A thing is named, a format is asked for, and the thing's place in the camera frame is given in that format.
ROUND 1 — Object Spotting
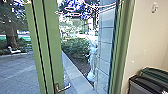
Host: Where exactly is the green framed glass door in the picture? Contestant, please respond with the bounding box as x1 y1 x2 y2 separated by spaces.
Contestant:
24 0 137 94
40 0 126 94

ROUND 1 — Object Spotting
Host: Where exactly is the metal door handle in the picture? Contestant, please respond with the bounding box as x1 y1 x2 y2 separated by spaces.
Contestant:
54 82 72 94

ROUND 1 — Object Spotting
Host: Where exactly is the green bush outside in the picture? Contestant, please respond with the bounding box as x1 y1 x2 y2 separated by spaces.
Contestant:
61 37 91 60

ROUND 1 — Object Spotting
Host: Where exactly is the grey trash bin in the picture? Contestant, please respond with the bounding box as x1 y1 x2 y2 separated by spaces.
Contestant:
128 74 168 94

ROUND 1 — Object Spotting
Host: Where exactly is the tree trunk outside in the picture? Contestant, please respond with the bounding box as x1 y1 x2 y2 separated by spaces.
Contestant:
5 13 19 49

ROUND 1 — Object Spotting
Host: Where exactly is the white garden statue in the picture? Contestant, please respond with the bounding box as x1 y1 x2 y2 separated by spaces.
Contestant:
86 34 100 83

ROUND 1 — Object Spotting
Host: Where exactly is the white garden bench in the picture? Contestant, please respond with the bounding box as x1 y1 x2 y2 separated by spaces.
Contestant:
7 46 23 56

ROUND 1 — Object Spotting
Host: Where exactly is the white wall switch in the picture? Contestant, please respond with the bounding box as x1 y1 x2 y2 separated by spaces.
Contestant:
151 2 159 14

